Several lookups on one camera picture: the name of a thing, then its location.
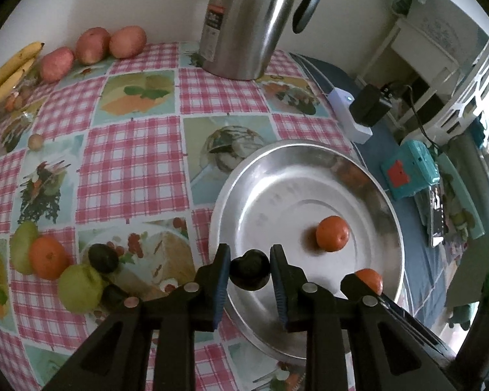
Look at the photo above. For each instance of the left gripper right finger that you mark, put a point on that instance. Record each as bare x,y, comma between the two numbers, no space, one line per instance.
384,345

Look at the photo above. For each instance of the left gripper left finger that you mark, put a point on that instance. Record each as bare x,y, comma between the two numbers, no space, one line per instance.
115,356

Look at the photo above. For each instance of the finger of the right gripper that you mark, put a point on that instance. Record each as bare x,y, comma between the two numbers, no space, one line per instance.
357,291

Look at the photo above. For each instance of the orange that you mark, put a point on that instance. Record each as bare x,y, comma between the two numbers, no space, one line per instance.
332,234
371,278
48,258

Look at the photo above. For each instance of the large green mango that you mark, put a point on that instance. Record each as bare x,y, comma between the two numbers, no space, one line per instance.
80,288

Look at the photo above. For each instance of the small dark plum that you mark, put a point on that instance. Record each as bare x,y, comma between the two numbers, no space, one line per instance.
250,271

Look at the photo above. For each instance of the small green mango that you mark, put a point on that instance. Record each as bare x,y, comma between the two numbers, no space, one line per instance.
20,245

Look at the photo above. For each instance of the smartphone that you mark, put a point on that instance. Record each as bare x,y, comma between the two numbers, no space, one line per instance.
435,224

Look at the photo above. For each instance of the steel round tray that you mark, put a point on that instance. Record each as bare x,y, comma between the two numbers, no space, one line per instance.
281,192

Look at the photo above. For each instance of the teal plastic box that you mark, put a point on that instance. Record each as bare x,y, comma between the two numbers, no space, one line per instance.
410,170

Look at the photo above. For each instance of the checkered fruit tablecloth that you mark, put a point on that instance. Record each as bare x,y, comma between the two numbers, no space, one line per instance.
135,154

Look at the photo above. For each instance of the black power adapter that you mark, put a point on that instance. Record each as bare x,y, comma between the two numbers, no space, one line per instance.
371,105

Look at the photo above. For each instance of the white power strip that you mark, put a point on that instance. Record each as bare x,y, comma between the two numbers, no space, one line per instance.
340,101

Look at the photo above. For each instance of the small brown longan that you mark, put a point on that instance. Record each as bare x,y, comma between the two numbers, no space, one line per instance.
35,142

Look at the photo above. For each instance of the white plastic rack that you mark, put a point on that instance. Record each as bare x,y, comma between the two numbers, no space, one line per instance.
447,49

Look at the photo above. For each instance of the glass fruit bowl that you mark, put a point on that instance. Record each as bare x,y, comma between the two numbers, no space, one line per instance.
19,95

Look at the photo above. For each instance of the lower banana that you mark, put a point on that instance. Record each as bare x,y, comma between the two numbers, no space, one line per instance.
9,84

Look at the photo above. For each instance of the banana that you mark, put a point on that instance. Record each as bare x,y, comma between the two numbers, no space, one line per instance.
20,58
9,84

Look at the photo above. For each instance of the steel thermos jug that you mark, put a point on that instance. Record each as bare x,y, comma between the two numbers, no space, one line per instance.
239,36

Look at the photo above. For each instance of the left red apple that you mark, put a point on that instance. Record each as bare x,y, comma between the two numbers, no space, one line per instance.
56,65

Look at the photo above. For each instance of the red apple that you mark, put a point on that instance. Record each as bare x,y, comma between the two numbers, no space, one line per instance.
127,42
56,65
92,46

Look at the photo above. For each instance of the right red apple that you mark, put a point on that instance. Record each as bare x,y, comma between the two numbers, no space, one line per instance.
127,42

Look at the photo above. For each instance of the middle red apple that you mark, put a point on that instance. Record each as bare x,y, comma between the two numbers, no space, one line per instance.
92,46

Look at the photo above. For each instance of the upper banana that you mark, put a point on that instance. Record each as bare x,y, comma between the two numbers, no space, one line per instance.
20,58

